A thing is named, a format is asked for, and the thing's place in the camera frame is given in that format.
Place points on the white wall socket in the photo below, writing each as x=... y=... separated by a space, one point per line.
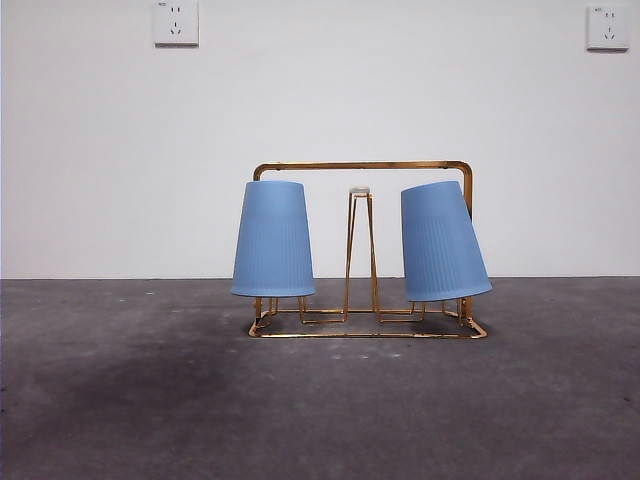
x=162 y=30
x=607 y=42

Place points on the blue ribbed plastic cup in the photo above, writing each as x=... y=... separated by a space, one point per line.
x=442 y=245
x=272 y=240

